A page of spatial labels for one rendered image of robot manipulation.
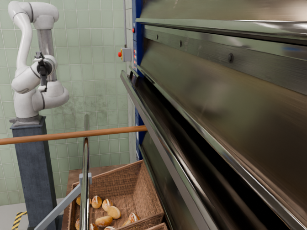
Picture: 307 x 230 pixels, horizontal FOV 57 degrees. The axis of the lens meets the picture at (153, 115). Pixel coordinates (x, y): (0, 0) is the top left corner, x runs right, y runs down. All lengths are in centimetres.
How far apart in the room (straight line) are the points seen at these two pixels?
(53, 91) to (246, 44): 180
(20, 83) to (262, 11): 144
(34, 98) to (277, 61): 188
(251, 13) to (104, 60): 213
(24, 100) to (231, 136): 175
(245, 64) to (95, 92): 215
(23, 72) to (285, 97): 146
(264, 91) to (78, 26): 214
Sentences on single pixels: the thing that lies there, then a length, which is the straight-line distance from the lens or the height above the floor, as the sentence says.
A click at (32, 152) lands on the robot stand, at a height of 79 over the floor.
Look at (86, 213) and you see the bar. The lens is 93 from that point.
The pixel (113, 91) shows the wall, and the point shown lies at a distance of 266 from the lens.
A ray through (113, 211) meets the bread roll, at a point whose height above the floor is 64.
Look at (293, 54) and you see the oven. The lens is 48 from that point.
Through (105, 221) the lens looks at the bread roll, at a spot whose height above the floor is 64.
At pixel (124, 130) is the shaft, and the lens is 143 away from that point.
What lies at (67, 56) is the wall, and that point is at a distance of 260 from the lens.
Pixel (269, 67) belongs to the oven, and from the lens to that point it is 54.
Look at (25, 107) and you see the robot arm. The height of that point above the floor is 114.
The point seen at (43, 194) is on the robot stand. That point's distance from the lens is 247.
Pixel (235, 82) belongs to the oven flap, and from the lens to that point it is 69.
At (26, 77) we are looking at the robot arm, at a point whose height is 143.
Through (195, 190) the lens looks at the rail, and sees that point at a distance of 53.
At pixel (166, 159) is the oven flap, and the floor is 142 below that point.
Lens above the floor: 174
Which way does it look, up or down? 19 degrees down
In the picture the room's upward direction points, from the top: straight up
